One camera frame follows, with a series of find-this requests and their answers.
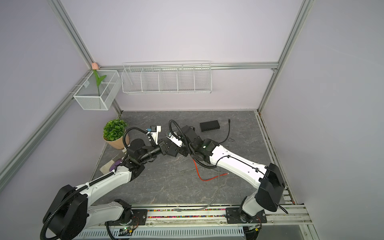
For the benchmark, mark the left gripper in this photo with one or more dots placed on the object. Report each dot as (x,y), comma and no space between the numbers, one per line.
(161,151)

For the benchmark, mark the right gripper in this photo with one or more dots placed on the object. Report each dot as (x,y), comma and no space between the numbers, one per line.
(182,151)

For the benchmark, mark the large black network switch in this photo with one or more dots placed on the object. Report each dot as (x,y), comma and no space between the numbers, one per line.
(171,149)

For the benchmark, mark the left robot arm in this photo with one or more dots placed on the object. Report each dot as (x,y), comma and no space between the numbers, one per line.
(72,209)

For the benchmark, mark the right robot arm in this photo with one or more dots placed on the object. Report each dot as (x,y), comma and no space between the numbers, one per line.
(267,181)

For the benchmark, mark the green potted plant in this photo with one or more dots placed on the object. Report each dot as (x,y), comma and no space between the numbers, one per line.
(113,134)

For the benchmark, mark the pink purple brush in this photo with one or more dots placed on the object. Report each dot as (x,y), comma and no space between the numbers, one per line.
(114,166)

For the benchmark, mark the white mesh box basket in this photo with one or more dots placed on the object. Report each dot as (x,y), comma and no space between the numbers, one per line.
(87,94)

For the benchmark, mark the pink artificial tulip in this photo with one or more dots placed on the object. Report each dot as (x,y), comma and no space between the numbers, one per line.
(99,79)

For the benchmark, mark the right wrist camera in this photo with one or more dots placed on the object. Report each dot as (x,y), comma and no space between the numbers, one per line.
(174,139)

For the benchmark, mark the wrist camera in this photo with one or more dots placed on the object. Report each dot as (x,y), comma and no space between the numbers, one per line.
(174,139)
(154,131)

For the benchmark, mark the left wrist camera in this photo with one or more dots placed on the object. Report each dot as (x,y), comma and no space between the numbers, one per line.
(154,131)

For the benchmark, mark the small black network switch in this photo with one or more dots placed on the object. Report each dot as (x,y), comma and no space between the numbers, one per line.
(209,126)

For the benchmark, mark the long white wire basket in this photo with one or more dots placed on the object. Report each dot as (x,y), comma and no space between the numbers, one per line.
(167,77)

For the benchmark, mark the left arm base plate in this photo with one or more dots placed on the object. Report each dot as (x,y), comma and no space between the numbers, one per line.
(137,217)

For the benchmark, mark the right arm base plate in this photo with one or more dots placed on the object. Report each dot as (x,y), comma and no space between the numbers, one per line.
(236,216)

